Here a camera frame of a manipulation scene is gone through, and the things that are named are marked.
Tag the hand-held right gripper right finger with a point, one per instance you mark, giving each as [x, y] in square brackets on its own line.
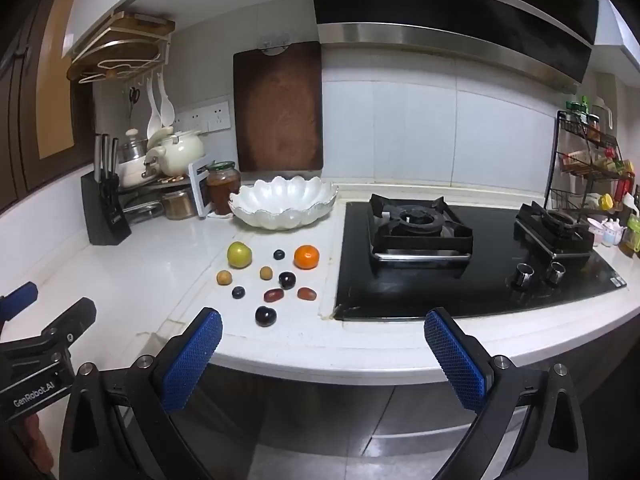
[457, 365]

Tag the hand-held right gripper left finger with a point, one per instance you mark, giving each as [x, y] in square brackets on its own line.
[192, 360]

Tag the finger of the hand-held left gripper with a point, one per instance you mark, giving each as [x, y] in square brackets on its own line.
[20, 300]
[72, 317]

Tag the blueberry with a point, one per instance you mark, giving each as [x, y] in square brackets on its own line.
[239, 292]
[279, 255]

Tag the dark purple plum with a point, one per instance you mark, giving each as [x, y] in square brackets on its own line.
[265, 316]
[287, 280]

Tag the brown longan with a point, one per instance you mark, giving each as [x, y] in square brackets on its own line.
[224, 277]
[265, 273]

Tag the red date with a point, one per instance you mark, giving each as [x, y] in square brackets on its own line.
[273, 295]

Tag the green apple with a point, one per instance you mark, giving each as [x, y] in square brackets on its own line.
[239, 255]

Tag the dark red grape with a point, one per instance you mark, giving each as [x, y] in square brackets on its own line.
[306, 293]

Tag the orange tangerine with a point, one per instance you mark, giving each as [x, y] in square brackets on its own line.
[306, 257]

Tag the white scalloped bowl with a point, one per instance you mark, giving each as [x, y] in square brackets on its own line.
[282, 202]

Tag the person's left hand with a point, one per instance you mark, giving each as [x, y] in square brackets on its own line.
[32, 437]

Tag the black glass gas stove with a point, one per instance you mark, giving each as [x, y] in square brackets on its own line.
[480, 287]

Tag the black knife block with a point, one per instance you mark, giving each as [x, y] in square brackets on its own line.
[105, 212]

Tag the steel stove knob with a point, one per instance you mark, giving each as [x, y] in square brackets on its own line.
[556, 273]
[525, 275]

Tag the black burner grate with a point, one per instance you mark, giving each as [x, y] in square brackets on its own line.
[420, 237]
[555, 232]

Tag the grey lower cabinet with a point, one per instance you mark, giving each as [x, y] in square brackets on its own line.
[325, 425]

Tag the steel saucepan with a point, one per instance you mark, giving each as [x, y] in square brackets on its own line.
[177, 205]

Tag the steel corner shelf rack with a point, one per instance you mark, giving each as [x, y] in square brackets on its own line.
[150, 183]

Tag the white pot with glass lid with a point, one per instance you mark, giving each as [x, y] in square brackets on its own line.
[132, 157]

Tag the glass jar with green lid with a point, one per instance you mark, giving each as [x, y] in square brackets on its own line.
[222, 190]

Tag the brown wooden cabinet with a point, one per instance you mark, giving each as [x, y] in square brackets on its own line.
[30, 110]

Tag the cream ceramic teapot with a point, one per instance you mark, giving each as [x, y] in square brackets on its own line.
[177, 150]

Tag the green plastic bottle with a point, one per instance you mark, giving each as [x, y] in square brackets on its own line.
[632, 232]

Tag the yellow capped bottle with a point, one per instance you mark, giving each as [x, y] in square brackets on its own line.
[606, 202]

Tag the black scissors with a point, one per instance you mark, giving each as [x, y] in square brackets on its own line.
[134, 97]

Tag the red sauce bottle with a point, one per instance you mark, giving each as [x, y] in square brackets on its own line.
[621, 187]

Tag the row of seasoning bottles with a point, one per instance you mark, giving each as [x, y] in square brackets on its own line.
[592, 160]

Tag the round wooden board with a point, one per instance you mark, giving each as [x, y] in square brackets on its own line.
[112, 57]

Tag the brown wooden cutting board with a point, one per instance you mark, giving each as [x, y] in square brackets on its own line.
[278, 107]

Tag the rectangular bamboo board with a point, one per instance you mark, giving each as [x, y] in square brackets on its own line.
[142, 22]

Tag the black range hood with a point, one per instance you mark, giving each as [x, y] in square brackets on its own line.
[450, 10]

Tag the white plastic frame stand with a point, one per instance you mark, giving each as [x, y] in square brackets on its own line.
[199, 195]

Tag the white wall socket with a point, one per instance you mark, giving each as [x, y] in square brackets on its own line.
[218, 116]
[197, 120]
[181, 121]

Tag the clear wall hook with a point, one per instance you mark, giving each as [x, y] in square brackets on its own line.
[274, 42]

